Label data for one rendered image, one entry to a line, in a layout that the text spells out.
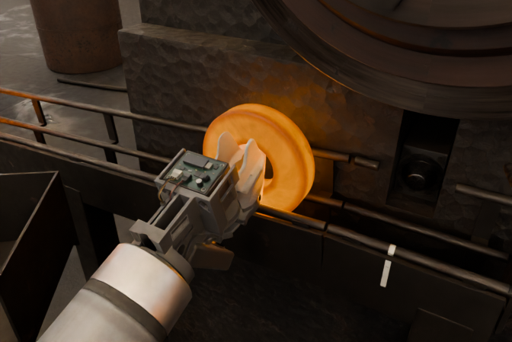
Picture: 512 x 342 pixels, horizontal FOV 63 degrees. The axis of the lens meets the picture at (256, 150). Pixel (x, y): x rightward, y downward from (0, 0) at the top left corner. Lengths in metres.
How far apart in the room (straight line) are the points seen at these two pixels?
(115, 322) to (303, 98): 0.34
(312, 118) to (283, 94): 0.05
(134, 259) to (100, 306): 0.05
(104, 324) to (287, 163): 0.27
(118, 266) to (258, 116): 0.23
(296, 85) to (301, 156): 0.10
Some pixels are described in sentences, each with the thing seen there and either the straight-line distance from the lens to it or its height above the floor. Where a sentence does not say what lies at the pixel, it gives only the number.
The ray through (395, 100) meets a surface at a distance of 0.41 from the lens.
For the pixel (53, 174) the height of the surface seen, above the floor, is 0.72.
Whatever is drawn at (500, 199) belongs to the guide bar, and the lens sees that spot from 0.54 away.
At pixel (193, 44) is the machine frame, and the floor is 0.87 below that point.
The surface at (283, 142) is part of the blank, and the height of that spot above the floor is 0.79.
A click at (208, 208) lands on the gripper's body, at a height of 0.78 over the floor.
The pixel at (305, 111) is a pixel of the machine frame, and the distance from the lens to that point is 0.56.
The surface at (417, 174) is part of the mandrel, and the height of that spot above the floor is 0.75.
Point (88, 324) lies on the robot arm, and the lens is 0.39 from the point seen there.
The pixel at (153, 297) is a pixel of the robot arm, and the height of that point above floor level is 0.75.
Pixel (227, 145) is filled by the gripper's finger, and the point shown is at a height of 0.79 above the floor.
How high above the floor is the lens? 1.04
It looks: 31 degrees down
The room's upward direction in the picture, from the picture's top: straight up
